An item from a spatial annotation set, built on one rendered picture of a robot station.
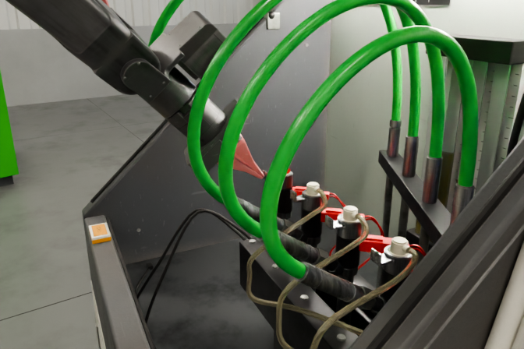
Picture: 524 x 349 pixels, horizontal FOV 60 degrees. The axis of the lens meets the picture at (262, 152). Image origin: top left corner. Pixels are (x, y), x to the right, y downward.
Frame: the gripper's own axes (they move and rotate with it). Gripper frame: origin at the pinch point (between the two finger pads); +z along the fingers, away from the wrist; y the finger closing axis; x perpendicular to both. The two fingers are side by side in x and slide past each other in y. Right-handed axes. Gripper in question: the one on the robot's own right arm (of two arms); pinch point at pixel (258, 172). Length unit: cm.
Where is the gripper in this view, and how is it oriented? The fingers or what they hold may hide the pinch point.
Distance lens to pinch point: 64.1
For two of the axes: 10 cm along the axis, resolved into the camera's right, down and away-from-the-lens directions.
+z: 6.7, 6.3, 3.9
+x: -2.3, -3.3, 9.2
